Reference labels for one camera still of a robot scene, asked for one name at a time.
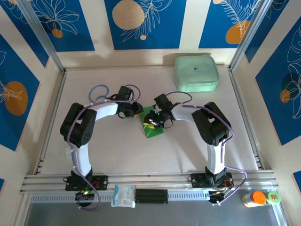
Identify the green square paper sheet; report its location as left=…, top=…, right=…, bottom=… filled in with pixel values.
left=138, top=106, right=165, bottom=139

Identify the blue stethoscope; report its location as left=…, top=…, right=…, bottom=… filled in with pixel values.
left=88, top=84, right=110, bottom=104

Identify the mint green zip case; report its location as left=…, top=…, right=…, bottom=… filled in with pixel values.
left=174, top=56, right=220, bottom=93

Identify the black slotted block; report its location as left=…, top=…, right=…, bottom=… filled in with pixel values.
left=135, top=189, right=168, bottom=204

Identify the clear plastic packet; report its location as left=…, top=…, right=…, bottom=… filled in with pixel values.
left=65, top=147, right=75, bottom=162

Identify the white gauze packet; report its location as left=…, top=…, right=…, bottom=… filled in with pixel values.
left=111, top=185, right=136, bottom=208

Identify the orange lid jar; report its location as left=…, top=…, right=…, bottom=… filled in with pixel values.
left=242, top=191, right=268, bottom=208

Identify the green lidded container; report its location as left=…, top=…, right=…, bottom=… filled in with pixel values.
left=265, top=190, right=282, bottom=204

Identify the aluminium cross rail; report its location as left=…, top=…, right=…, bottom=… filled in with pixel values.
left=20, top=169, right=279, bottom=194

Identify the aluminium side rail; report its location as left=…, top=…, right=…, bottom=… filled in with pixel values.
left=34, top=70, right=68, bottom=175
left=228, top=67, right=263, bottom=170

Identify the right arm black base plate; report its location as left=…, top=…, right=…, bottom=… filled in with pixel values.
left=190, top=173, right=235, bottom=189

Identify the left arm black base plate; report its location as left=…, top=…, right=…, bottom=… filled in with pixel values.
left=65, top=175, right=109, bottom=191

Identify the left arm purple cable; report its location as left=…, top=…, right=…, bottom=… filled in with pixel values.
left=66, top=84, right=142, bottom=211

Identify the grey slotted cable duct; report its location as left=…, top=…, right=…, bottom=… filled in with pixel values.
left=30, top=190, right=210, bottom=203

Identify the aluminium frame post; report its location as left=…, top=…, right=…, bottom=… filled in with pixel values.
left=17, top=0, right=66, bottom=73
left=229, top=0, right=276, bottom=71

